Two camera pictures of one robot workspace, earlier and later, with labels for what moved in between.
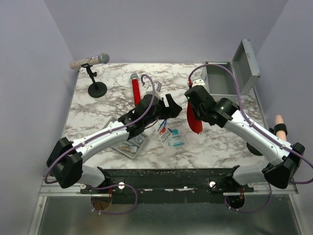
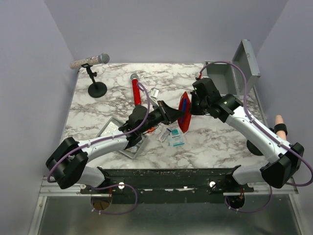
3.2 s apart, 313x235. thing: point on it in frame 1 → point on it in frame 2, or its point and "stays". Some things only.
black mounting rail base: x=169 y=186 stays
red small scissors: x=163 y=130 → x=150 y=131
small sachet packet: x=162 y=136 stays
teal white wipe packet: x=175 y=139 stays
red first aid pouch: x=195 y=124 → x=185 y=105
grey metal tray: x=131 y=147 stays
